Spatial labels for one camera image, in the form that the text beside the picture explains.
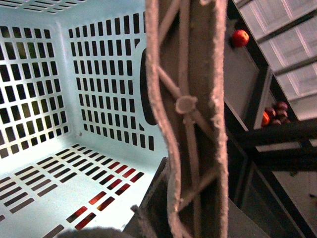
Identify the brown basket handle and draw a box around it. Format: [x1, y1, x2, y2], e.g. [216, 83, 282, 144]
[145, 0, 228, 238]

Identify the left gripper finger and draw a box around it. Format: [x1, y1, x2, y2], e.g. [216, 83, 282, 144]
[57, 205, 158, 238]

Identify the pile of dark red fruit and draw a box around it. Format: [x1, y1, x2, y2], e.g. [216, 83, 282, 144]
[261, 101, 290, 127]

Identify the red apple on shelf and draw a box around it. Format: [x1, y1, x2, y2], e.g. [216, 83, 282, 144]
[231, 29, 250, 48]

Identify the light blue plastic basket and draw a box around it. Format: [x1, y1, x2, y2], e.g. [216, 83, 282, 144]
[0, 0, 167, 238]

